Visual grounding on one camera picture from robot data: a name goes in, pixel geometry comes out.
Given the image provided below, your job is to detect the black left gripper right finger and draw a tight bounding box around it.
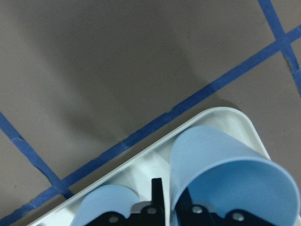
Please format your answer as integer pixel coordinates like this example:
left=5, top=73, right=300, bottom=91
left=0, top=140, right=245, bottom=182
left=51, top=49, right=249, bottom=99
left=175, top=188, right=215, bottom=226

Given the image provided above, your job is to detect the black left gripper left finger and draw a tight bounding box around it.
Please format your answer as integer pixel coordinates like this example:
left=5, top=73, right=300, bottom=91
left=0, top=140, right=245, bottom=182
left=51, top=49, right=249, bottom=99
left=139, top=178, right=164, bottom=226

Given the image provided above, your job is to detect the light blue cup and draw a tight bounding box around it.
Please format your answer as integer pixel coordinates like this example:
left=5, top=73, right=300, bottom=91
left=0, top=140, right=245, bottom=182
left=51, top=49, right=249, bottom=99
left=170, top=126, right=300, bottom=226
left=71, top=185, right=140, bottom=226

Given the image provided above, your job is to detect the cream plastic tray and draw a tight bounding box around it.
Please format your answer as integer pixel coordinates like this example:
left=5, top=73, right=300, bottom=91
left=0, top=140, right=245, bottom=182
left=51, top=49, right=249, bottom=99
left=30, top=107, right=270, bottom=226

